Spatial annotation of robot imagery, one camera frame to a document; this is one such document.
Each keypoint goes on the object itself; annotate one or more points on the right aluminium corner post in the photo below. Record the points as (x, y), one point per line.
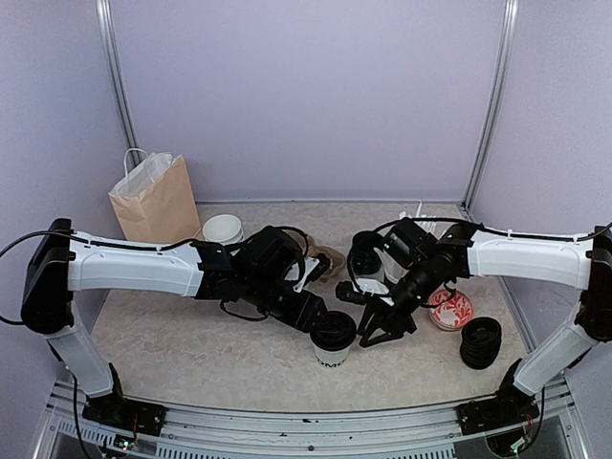
(502, 64)

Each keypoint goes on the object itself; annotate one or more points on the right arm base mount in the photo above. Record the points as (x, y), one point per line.
(508, 406)

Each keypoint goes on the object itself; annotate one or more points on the black cup holding straws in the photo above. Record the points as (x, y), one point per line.
(393, 271)

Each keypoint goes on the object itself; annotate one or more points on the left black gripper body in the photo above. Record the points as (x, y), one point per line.
(299, 317)

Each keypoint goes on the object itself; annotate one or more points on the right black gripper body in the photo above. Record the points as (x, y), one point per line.
(393, 314)

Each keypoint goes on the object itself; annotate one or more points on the aluminium front frame rail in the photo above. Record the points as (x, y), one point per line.
(428, 431)

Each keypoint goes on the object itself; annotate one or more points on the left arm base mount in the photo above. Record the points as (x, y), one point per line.
(124, 416)

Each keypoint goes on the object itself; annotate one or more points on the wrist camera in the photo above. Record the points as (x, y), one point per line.
(314, 268)
(364, 291)

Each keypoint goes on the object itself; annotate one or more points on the stack of black cup lids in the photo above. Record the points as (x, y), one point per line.
(481, 342)

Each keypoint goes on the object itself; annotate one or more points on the left aluminium corner post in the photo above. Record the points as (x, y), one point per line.
(112, 55)

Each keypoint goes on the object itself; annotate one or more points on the stack of black cup sleeves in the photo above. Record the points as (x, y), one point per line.
(365, 261)

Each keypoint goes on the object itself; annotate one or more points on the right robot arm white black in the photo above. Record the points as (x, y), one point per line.
(466, 249)

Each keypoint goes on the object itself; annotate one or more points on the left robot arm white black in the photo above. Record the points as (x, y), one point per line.
(269, 270)

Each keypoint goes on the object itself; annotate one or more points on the brown cardboard cup carrier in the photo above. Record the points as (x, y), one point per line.
(311, 248)

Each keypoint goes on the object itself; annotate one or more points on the stack of white paper cups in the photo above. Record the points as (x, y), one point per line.
(223, 229)

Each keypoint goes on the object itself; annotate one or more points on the aluminium corner post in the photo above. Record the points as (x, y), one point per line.
(112, 55)
(502, 64)

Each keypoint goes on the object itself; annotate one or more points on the brown paper bag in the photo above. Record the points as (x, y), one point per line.
(154, 202)

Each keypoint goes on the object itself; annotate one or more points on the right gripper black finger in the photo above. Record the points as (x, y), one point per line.
(370, 338)
(371, 317)

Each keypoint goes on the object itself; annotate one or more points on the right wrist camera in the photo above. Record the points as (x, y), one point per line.
(364, 291)

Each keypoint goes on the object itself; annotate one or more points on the red white patterned bowl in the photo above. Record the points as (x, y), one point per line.
(451, 311)

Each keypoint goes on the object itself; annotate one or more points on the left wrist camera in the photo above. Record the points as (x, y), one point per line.
(314, 268)

